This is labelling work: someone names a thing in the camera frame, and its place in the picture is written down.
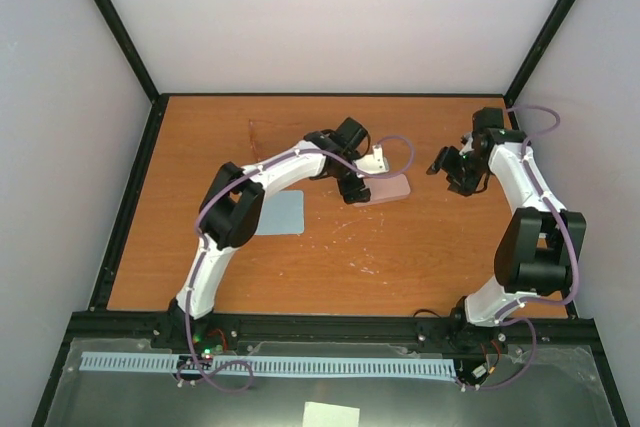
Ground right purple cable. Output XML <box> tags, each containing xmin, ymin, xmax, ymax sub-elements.
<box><xmin>457</xmin><ymin>105</ymin><xmax>583</xmax><ymax>393</ymax></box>

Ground right black frame post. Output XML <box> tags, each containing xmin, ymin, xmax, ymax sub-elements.
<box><xmin>503</xmin><ymin>0</ymin><xmax>577</xmax><ymax>108</ymax></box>

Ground pink glasses case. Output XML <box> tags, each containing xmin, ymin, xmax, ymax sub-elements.
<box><xmin>353</xmin><ymin>174</ymin><xmax>411</xmax><ymax>207</ymax></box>

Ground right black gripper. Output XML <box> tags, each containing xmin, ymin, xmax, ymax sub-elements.
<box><xmin>428</xmin><ymin>146</ymin><xmax>491</xmax><ymax>198</ymax></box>

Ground pale yellow paper note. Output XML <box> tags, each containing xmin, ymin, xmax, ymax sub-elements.
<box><xmin>302</xmin><ymin>402</ymin><xmax>360</xmax><ymax>427</ymax></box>

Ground left black frame post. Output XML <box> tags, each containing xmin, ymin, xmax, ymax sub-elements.
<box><xmin>63</xmin><ymin>0</ymin><xmax>162</xmax><ymax>104</ymax></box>

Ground transparent red sunglasses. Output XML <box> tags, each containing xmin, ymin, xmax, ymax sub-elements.
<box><xmin>248</xmin><ymin>119</ymin><xmax>301</xmax><ymax>163</ymax></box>

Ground light blue slotted cable duct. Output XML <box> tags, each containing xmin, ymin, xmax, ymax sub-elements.
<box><xmin>79</xmin><ymin>352</ymin><xmax>456</xmax><ymax>382</ymax></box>

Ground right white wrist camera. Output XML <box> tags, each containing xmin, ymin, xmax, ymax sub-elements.
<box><xmin>459</xmin><ymin>132</ymin><xmax>474</xmax><ymax>157</ymax></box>

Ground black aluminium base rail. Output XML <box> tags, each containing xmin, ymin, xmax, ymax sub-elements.
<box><xmin>63</xmin><ymin>311</ymin><xmax>603</xmax><ymax>353</ymax></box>

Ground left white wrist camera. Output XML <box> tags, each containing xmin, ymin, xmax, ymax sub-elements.
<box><xmin>354</xmin><ymin>144</ymin><xmax>390</xmax><ymax>177</ymax></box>

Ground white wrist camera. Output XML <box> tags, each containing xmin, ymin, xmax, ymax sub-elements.
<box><xmin>459</xmin><ymin>132</ymin><xmax>474</xmax><ymax>157</ymax></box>
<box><xmin>354</xmin><ymin>144</ymin><xmax>390</xmax><ymax>177</ymax></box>

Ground light blue cleaning cloth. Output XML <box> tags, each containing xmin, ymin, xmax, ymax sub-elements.
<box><xmin>256</xmin><ymin>190</ymin><xmax>305</xmax><ymax>236</ymax></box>

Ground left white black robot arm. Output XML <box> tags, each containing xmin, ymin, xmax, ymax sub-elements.
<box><xmin>168</xmin><ymin>117</ymin><xmax>371</xmax><ymax>350</ymax></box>

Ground black frame post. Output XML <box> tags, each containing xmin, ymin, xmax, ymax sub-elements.
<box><xmin>63</xmin><ymin>0</ymin><xmax>162</xmax><ymax>104</ymax></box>
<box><xmin>503</xmin><ymin>0</ymin><xmax>577</xmax><ymax>108</ymax></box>

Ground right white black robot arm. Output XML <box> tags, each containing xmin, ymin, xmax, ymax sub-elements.
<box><xmin>427</xmin><ymin>107</ymin><xmax>586</xmax><ymax>349</ymax></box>

